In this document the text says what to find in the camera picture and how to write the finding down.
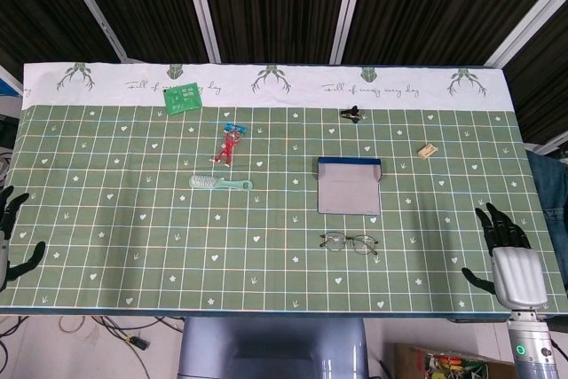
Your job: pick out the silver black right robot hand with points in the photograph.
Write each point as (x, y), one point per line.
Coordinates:
(519, 277)

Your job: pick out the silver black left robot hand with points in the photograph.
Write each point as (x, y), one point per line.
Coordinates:
(6, 215)

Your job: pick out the wire-frame eyeglasses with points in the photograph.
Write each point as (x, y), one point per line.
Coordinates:
(336, 240)

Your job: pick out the blue tray with eyeglasses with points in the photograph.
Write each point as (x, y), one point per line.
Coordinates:
(349, 190)

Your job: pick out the cardboard box with colourful parts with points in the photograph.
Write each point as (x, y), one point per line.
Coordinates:
(448, 363)

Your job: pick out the blue denim cloth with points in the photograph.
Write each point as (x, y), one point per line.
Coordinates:
(550, 192)

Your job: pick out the green checked tablecloth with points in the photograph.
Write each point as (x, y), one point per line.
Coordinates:
(133, 201)

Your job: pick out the small beige wooden block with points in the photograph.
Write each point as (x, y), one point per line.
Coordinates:
(428, 151)

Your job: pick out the small black power adapter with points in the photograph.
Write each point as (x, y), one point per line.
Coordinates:
(137, 343)

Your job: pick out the mint green scrub brush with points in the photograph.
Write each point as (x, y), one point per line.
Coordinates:
(204, 182)

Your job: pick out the green circuit board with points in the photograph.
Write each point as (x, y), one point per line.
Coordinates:
(182, 99)

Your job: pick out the black staple remover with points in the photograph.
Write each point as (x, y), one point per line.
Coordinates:
(352, 113)

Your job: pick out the grey-blue robot torso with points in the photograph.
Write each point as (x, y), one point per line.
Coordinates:
(270, 348)

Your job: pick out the white partition post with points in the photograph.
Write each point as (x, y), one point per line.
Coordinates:
(349, 2)
(91, 2)
(530, 19)
(200, 2)

